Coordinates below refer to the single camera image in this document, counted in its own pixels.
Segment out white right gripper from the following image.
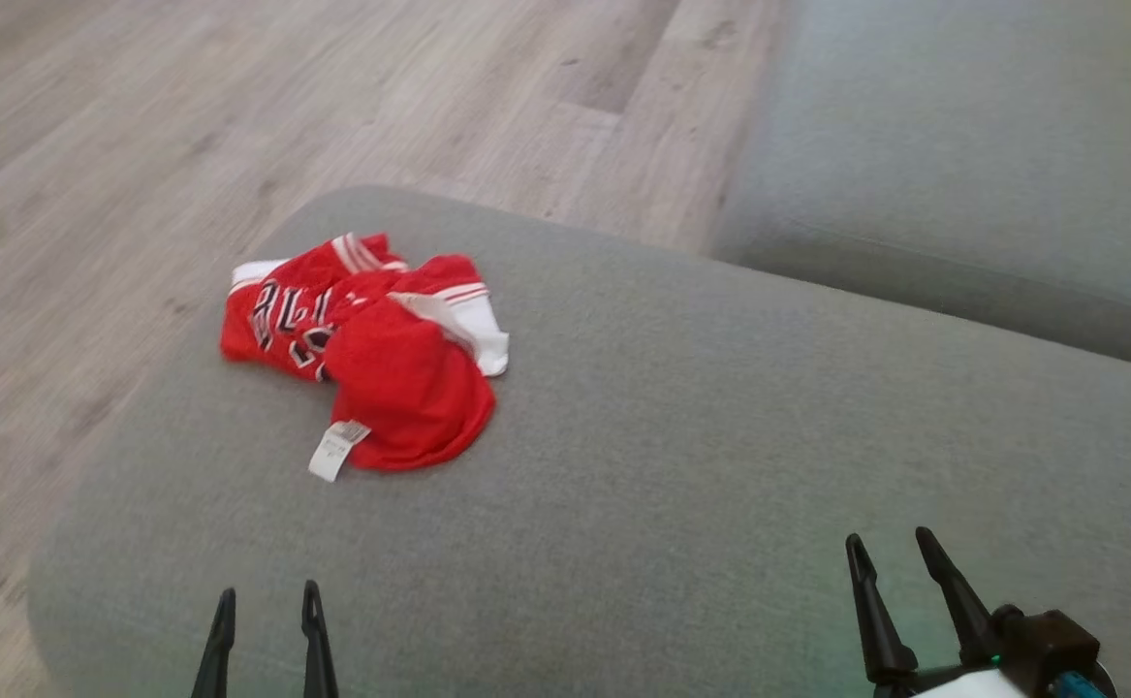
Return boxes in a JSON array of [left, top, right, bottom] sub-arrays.
[[845, 526, 1023, 698]]

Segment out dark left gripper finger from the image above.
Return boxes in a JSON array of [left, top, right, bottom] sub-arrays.
[[190, 587, 237, 698], [300, 580, 341, 698]]

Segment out red and white jersey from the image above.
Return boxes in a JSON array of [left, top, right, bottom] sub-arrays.
[[220, 231, 511, 484]]

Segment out large grey sofa seat cushion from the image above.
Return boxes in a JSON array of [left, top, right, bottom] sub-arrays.
[[27, 184, 1131, 698]]

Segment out small grey sofa cushion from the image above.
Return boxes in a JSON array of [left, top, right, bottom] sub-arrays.
[[710, 0, 1131, 375]]

